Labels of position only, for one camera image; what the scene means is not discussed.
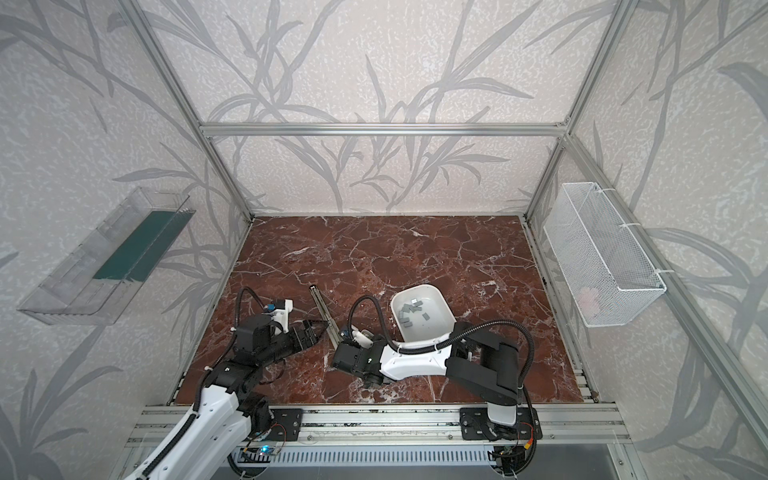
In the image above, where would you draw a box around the green circuit board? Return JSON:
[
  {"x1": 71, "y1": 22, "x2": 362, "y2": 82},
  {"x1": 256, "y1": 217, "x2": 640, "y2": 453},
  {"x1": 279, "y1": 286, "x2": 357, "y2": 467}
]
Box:
[{"x1": 240, "y1": 445, "x2": 282, "y2": 463}]

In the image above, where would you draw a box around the white wire mesh basket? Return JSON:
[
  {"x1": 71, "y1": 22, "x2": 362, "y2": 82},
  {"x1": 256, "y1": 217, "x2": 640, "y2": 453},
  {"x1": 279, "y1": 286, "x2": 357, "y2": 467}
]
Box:
[{"x1": 544, "y1": 182, "x2": 667, "y2": 328}]

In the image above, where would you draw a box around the beige black long stapler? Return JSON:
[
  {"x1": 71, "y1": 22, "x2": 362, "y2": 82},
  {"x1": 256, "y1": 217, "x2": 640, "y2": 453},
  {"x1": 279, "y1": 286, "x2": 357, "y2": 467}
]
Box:
[{"x1": 309, "y1": 285, "x2": 342, "y2": 350}]

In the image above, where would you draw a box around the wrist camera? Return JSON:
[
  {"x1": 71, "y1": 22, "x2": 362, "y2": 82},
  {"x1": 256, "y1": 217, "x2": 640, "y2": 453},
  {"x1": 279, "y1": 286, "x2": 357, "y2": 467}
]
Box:
[
  {"x1": 265, "y1": 299, "x2": 294, "y2": 332},
  {"x1": 350, "y1": 326, "x2": 374, "y2": 349}
]

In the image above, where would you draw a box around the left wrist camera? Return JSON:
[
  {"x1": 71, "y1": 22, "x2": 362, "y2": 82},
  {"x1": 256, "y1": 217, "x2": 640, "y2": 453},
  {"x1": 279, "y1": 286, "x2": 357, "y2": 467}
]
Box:
[{"x1": 265, "y1": 299, "x2": 294, "y2": 332}]

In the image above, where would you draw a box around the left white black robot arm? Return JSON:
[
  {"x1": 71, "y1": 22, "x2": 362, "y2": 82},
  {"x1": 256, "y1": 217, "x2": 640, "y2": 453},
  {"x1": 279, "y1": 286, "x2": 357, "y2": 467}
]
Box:
[{"x1": 127, "y1": 287, "x2": 320, "y2": 479}]

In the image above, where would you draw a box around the white oval tray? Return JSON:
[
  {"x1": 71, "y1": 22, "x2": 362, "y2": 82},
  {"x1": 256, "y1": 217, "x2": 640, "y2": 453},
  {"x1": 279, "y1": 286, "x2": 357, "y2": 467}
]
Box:
[{"x1": 390, "y1": 284, "x2": 456, "y2": 348}]

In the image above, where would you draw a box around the pink object in basket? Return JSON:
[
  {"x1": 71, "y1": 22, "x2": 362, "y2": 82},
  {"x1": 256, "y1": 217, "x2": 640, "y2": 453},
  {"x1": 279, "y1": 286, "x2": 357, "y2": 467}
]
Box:
[{"x1": 576, "y1": 287, "x2": 600, "y2": 311}]

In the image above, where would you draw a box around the clear plastic wall bin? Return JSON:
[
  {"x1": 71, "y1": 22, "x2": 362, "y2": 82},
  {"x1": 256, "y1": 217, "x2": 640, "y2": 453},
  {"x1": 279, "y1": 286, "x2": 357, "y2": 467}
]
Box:
[{"x1": 18, "y1": 187, "x2": 195, "y2": 326}]

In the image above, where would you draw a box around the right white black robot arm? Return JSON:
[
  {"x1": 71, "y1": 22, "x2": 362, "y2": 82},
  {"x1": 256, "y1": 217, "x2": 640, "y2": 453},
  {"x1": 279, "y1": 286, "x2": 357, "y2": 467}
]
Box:
[{"x1": 332, "y1": 284, "x2": 535, "y2": 427}]

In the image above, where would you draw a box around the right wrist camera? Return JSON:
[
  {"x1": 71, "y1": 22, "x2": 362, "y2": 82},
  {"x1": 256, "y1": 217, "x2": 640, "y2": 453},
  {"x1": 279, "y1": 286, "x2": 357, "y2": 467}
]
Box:
[{"x1": 350, "y1": 326, "x2": 374, "y2": 349}]

